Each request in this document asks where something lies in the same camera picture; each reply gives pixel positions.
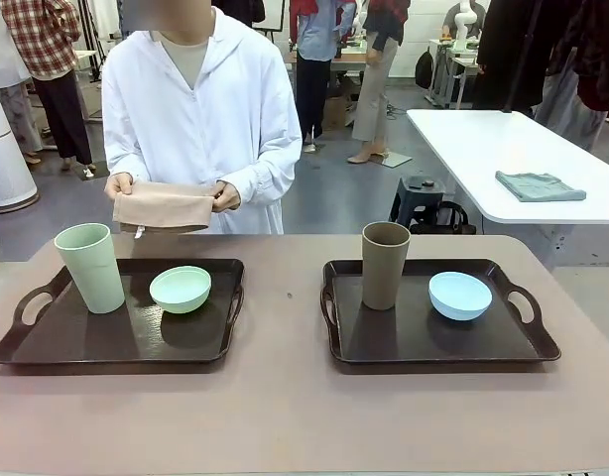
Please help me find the person's right hand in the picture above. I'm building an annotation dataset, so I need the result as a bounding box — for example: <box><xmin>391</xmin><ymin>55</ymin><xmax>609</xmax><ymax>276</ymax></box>
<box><xmin>104</xmin><ymin>172</ymin><xmax>138</xmax><ymax>202</ymax></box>

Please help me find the person's left hand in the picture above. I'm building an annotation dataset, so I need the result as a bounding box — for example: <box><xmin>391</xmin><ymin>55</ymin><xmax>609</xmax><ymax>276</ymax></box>
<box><xmin>212</xmin><ymin>180</ymin><xmax>242</xmax><ymax>213</ymax></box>

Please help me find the beige cloth mat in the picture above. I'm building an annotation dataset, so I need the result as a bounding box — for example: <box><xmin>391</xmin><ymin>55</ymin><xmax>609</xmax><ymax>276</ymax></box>
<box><xmin>111</xmin><ymin>180</ymin><xmax>217</xmax><ymax>240</ymax></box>

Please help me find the tall light green cup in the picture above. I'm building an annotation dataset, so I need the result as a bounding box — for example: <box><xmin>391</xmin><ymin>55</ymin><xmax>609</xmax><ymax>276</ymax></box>
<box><xmin>54</xmin><ymin>222</ymin><xmax>126</xmax><ymax>315</ymax></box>

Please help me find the light green bowl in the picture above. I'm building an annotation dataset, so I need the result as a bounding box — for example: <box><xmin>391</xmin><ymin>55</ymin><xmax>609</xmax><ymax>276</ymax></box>
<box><xmin>149</xmin><ymin>265</ymin><xmax>213</xmax><ymax>315</ymax></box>

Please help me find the tall brown cup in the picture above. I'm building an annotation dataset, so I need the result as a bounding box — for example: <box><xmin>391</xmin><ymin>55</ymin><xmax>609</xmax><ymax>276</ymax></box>
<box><xmin>361</xmin><ymin>221</ymin><xmax>413</xmax><ymax>311</ymax></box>

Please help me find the light blue bowl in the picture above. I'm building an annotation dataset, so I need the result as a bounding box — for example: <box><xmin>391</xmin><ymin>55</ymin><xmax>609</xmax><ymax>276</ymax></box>
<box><xmin>427</xmin><ymin>271</ymin><xmax>494</xmax><ymax>322</ymax></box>

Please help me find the teal cloth mat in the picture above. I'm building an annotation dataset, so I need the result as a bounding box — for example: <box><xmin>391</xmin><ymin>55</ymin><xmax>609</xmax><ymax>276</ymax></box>
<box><xmin>495</xmin><ymin>171</ymin><xmax>587</xmax><ymax>203</ymax></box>

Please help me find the person's left forearm white sleeve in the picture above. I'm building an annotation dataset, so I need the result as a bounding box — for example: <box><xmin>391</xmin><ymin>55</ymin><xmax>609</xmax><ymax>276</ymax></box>
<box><xmin>229</xmin><ymin>147</ymin><xmax>304</xmax><ymax>210</ymax></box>

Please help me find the person's right forearm white sleeve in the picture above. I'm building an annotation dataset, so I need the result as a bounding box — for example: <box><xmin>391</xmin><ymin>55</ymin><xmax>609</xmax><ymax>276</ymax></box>
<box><xmin>104</xmin><ymin>146</ymin><xmax>148</xmax><ymax>182</ymax></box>

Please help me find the person in white hooded jacket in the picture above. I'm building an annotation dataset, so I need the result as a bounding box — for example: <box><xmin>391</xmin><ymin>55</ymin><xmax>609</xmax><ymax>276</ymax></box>
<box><xmin>101</xmin><ymin>7</ymin><xmax>304</xmax><ymax>235</ymax></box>

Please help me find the white cylindrical appliance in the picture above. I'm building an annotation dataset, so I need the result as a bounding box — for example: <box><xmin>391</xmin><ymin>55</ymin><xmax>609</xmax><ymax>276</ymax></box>
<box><xmin>0</xmin><ymin>73</ymin><xmax>41</xmax><ymax>214</ymax></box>

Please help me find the cardboard box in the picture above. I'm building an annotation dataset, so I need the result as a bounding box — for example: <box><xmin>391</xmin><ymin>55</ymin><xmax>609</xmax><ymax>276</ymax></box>
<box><xmin>322</xmin><ymin>93</ymin><xmax>358</xmax><ymax>131</ymax></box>

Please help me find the person in plaid shirt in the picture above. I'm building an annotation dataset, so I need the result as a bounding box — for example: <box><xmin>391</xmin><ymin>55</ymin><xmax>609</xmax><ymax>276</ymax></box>
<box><xmin>0</xmin><ymin>0</ymin><xmax>95</xmax><ymax>173</ymax></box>

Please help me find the person in white top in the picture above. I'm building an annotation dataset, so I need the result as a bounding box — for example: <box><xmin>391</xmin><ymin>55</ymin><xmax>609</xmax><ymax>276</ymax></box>
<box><xmin>0</xmin><ymin>0</ymin><xmax>44</xmax><ymax>165</ymax></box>

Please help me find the person in beige trousers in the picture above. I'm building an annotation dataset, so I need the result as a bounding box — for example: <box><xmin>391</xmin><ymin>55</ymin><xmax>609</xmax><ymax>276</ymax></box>
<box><xmin>346</xmin><ymin>0</ymin><xmax>410</xmax><ymax>165</ymax></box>

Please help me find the person in blue shirt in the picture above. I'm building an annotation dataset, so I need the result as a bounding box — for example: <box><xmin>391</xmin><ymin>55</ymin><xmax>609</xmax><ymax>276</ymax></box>
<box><xmin>289</xmin><ymin>0</ymin><xmax>358</xmax><ymax>153</ymax></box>

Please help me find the black plastic stool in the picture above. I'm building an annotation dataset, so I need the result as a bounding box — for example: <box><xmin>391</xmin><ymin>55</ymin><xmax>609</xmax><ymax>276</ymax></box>
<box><xmin>388</xmin><ymin>174</ymin><xmax>447</xmax><ymax>227</ymax></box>

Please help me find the black bag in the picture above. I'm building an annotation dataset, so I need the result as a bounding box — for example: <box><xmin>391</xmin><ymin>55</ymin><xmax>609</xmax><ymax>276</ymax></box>
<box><xmin>408</xmin><ymin>200</ymin><xmax>477</xmax><ymax>235</ymax></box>

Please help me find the black backpack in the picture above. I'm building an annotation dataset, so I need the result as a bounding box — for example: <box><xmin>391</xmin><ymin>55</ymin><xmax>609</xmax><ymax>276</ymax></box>
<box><xmin>414</xmin><ymin>47</ymin><xmax>434</xmax><ymax>90</ymax></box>

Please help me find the background work desk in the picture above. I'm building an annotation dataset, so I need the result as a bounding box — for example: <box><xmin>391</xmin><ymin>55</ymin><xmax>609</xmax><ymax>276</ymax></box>
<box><xmin>426</xmin><ymin>37</ymin><xmax>484</xmax><ymax>108</ymax></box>

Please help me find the white rounded table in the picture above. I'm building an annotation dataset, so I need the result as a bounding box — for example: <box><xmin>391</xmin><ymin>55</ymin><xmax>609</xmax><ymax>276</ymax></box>
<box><xmin>406</xmin><ymin>108</ymin><xmax>609</xmax><ymax>272</ymax></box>

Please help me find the seated person in background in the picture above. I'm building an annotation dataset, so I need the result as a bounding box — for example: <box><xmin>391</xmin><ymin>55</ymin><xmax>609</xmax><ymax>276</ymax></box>
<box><xmin>440</xmin><ymin>0</ymin><xmax>489</xmax><ymax>42</ymax></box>

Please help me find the black hanging coat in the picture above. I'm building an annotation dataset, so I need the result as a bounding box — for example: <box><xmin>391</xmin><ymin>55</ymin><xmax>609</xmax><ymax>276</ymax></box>
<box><xmin>472</xmin><ymin>0</ymin><xmax>568</xmax><ymax>116</ymax></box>

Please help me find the grey hanging garment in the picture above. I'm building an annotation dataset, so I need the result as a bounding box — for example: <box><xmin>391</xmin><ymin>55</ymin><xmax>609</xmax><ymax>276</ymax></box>
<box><xmin>535</xmin><ymin>73</ymin><xmax>609</xmax><ymax>151</ymax></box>

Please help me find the dark red hanging garment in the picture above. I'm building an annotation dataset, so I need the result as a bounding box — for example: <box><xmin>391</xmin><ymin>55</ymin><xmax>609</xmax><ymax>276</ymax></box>
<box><xmin>556</xmin><ymin>0</ymin><xmax>609</xmax><ymax>113</ymax></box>

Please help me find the dark brown tray with handles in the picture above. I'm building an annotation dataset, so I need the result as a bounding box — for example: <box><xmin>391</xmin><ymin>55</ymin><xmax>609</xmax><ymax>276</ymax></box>
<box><xmin>0</xmin><ymin>257</ymin><xmax>246</xmax><ymax>367</ymax></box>
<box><xmin>319</xmin><ymin>257</ymin><xmax>562</xmax><ymax>376</ymax></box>

